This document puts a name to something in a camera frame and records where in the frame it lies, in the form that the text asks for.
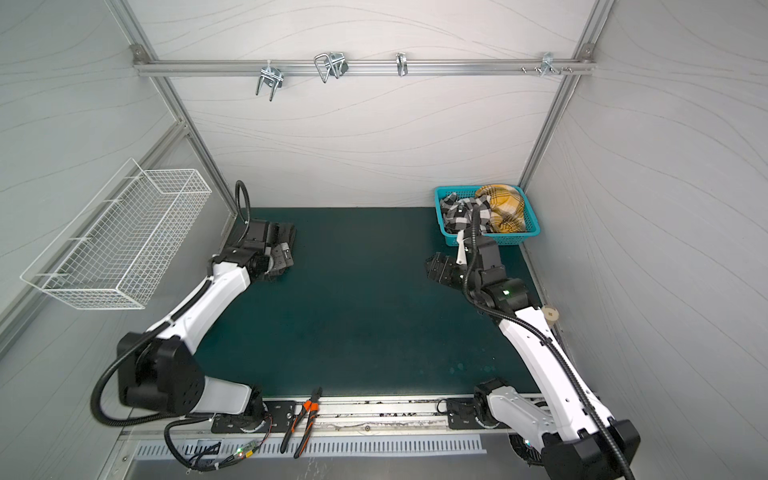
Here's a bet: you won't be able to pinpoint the white wire basket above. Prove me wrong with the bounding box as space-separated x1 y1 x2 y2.
20 159 211 310

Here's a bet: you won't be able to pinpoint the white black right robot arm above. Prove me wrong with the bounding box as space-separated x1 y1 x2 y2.
425 235 641 479

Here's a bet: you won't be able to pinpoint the dark grey striped shirt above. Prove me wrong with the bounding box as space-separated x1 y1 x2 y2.
264 242 294 281

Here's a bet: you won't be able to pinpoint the orange black pliers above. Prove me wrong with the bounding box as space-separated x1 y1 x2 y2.
279 388 323 461

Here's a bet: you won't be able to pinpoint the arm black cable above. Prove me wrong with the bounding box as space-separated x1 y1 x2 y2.
89 179 265 473
461 205 637 480

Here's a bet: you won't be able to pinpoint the small metal ring clamp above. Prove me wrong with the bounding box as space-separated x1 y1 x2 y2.
395 52 408 77

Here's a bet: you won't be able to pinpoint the aluminium horizontal rail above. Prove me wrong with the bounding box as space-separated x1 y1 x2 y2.
134 57 597 78

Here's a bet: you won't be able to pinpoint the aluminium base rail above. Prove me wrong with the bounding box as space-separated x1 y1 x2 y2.
119 392 614 438

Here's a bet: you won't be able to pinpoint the yellow plaid shirt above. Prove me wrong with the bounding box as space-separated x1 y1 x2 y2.
475 184 527 234

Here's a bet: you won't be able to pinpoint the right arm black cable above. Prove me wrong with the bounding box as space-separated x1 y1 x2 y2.
461 205 637 480

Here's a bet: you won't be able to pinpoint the black round fan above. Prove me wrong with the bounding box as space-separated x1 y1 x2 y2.
508 434 543 467

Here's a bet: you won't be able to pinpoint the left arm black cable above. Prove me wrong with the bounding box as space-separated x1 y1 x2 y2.
89 179 265 473

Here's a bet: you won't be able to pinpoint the metal wire hook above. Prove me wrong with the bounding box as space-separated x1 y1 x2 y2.
313 52 349 83

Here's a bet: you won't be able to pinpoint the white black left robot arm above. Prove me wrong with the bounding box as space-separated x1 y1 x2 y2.
116 220 296 425

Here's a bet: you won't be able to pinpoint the white slotted cable duct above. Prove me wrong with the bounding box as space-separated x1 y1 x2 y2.
133 434 487 461

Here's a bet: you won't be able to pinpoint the black white plaid shirt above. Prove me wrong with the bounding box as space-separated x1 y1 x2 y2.
439 192 494 234

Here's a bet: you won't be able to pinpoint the teal plastic basket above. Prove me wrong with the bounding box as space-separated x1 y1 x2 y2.
434 184 540 246

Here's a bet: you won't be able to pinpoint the cream thread spool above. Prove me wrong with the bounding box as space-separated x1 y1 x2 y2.
541 306 560 325

